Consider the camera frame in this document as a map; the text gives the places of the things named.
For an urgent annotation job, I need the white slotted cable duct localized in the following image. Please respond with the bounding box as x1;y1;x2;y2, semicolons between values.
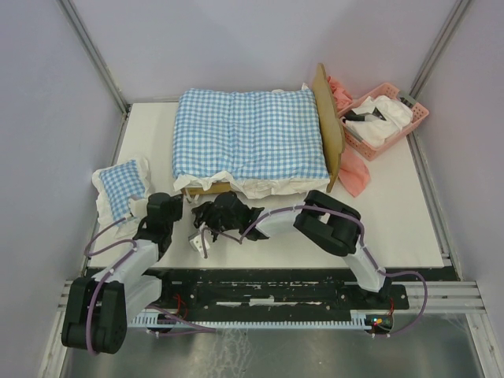
128;309;393;331

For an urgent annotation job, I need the pink crumpled cloth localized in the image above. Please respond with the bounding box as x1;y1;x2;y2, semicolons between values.
327;76;370;198

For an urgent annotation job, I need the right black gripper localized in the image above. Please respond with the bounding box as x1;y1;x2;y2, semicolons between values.
191;200;241;242

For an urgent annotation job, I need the left aluminium corner post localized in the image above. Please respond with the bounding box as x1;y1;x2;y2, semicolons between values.
58;0;132;117

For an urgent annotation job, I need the blue checkered mattress cushion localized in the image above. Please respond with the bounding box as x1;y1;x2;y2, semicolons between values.
171;82;331;204

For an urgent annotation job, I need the small blue checkered pillow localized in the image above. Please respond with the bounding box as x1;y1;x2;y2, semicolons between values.
91;155;154;239

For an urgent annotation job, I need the white cloth in basket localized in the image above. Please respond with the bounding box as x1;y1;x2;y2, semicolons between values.
343;95;413;149

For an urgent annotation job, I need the aluminium corner post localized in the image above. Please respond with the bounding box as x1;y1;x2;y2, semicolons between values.
58;0;132;117
409;0;474;100

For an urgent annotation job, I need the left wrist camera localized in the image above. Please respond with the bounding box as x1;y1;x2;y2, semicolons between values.
128;196;148;219

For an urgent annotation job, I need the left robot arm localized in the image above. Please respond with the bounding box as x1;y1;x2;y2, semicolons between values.
61;192;183;354

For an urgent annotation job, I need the wooden pet bed frame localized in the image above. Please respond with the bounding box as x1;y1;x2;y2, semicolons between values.
180;62;347;197

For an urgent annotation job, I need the black white object in basket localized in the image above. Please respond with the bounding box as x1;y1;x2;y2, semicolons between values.
343;108;387;122

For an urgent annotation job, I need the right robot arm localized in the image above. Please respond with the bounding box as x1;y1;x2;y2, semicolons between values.
188;190;390;308

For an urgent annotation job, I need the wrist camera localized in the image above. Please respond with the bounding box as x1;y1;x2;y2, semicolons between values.
188;231;210;259
128;196;148;219

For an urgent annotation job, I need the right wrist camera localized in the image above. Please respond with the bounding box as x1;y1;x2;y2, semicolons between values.
188;231;210;259

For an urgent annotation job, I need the pink plastic basket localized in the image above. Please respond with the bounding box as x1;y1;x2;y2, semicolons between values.
339;83;429;161

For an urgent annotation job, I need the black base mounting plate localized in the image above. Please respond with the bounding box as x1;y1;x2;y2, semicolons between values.
149;269;410;321

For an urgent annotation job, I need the right aluminium corner post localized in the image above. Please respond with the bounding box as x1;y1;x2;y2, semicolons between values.
409;0;474;100

